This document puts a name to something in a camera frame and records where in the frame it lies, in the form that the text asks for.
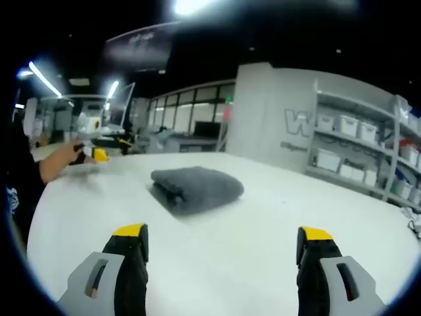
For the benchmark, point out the grey metal shelving unit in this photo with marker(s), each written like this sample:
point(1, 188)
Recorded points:
point(361, 154)

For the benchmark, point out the row of white storage boxes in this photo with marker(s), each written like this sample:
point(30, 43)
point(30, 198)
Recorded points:
point(358, 128)

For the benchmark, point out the white framed board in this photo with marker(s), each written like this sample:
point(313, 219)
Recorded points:
point(123, 105)

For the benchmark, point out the short ceiling light tube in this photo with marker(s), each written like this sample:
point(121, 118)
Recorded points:
point(112, 89)

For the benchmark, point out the black monitor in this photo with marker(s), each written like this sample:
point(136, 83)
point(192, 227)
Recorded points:
point(206, 128)

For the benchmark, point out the grey towel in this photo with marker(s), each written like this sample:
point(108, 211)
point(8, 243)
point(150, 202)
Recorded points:
point(197, 189)

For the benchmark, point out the grey step ladder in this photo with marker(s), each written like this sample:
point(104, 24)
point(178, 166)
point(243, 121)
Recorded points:
point(223, 128)

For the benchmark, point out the long ceiling light tube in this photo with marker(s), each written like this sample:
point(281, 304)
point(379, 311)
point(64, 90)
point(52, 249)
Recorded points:
point(44, 79)

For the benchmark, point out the person's left hand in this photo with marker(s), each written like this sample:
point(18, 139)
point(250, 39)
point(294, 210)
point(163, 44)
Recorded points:
point(76, 152)

